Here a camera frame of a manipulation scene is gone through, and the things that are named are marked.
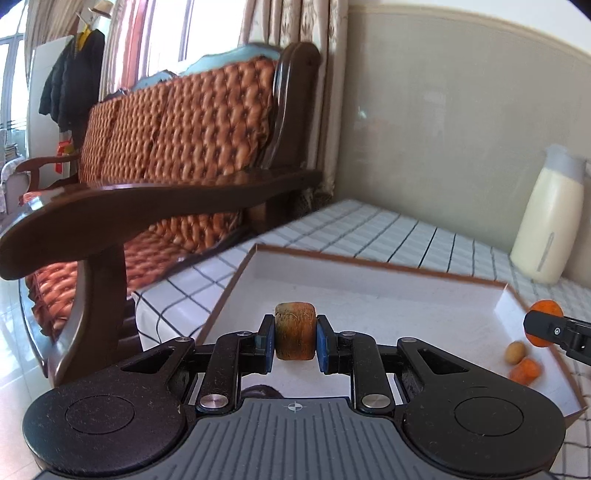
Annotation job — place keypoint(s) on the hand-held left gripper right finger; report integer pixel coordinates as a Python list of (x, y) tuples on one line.
[(323, 348)]

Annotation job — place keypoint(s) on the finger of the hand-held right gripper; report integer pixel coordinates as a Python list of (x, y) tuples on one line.
[(554, 330)]

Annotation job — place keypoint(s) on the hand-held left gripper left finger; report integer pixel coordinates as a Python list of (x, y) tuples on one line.
[(267, 350)]

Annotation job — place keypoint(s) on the small orange mandarin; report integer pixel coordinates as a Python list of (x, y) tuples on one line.
[(545, 306)]

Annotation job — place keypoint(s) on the brown orange carrot chunk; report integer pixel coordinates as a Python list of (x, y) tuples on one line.
[(295, 330)]

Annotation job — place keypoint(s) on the small yellow potato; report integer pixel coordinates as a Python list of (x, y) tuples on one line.
[(515, 353)]

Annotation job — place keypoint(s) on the orange carrot piece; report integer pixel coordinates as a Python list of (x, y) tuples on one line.
[(526, 370)]

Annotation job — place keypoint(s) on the brown cardboard box tray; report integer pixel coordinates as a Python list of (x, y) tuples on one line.
[(392, 300)]

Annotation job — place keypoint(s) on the cream thermos jug grey lid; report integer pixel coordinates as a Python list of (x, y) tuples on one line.
[(549, 221)]

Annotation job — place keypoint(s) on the dark wooden armchair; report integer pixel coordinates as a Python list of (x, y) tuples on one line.
[(138, 203)]

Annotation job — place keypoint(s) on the orange quilted chair cushion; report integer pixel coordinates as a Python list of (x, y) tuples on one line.
[(184, 129)]

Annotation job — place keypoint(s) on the red orange cloth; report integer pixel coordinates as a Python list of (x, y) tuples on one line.
[(64, 154)]

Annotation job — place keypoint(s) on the brown wooden chair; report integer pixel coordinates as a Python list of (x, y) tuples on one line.
[(46, 161)]

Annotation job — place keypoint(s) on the light blue cloth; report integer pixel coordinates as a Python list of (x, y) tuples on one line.
[(221, 57)]

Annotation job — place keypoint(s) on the white cabinet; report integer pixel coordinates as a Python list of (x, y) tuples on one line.
[(39, 138)]

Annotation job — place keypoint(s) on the beige patterned curtain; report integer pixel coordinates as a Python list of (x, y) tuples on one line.
[(314, 27)]

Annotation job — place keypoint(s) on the red framed window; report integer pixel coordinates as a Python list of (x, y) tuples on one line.
[(203, 27)]

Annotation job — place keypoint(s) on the black jacket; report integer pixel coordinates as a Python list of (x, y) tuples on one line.
[(74, 78)]

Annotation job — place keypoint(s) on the yellow garment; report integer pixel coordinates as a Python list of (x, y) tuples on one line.
[(83, 39)]

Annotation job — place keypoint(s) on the straw hat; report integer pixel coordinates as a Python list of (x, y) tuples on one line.
[(101, 8)]

